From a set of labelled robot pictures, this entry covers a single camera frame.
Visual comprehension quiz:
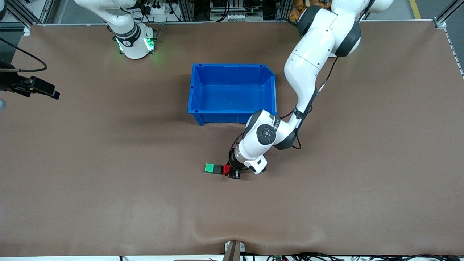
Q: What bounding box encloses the perforated silver side rail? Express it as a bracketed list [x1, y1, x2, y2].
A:
[444, 27, 464, 78]

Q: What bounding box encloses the aluminium frame strut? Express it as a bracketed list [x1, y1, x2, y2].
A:
[433, 0, 464, 29]
[7, 0, 33, 36]

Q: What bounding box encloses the blue plastic storage bin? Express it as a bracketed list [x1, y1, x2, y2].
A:
[187, 64, 278, 127]

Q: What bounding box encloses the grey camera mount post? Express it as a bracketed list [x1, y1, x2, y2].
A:
[223, 240, 245, 261]

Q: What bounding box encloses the silver table edge rail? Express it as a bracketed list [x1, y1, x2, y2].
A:
[36, 20, 434, 26]

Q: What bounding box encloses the orange bagged goods pile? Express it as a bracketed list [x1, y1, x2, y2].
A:
[289, 0, 332, 21]

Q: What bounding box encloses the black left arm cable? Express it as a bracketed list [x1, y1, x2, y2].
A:
[227, 56, 339, 171]

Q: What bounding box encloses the brown table mat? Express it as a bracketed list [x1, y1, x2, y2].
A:
[0, 21, 464, 257]

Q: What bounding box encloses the black cable bundle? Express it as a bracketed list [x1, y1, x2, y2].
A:
[370, 254, 464, 261]
[243, 252, 350, 261]

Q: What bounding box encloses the white power strip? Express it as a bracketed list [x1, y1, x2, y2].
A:
[143, 2, 171, 16]

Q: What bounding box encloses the aluminium frame post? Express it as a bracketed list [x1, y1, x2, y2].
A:
[274, 0, 290, 20]
[180, 0, 195, 21]

